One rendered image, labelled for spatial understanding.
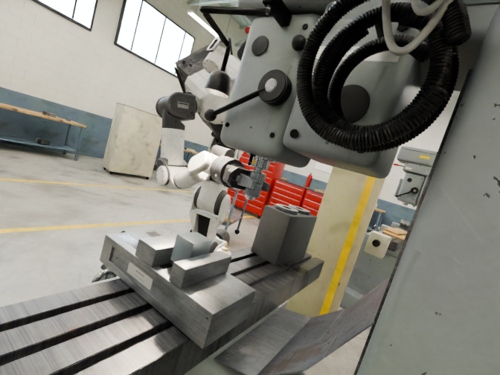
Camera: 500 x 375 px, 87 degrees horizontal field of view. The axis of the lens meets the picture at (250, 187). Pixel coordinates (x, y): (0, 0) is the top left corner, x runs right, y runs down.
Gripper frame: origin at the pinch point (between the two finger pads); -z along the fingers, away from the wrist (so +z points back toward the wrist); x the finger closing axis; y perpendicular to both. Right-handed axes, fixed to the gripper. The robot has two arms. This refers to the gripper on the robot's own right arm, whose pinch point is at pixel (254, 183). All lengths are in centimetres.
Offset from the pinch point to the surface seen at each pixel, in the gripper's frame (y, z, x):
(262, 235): 20.0, 13.6, 22.3
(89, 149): 111, 809, 54
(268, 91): -20.7, -8.6, -10.9
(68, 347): 27.6, -15.4, -37.3
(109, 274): 55, 50, -17
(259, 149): -8.7, -7.2, -7.6
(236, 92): -20.2, 2.8, -11.5
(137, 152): 68, 606, 127
